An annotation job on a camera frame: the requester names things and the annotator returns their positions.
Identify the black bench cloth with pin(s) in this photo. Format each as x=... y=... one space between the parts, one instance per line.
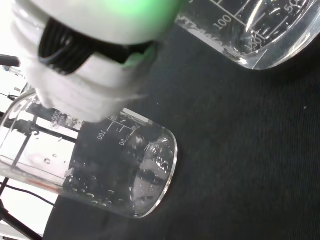
x=237 y=150

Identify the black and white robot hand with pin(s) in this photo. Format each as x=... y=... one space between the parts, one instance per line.
x=100 y=25

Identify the black tripod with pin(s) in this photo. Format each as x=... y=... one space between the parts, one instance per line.
x=10 y=217

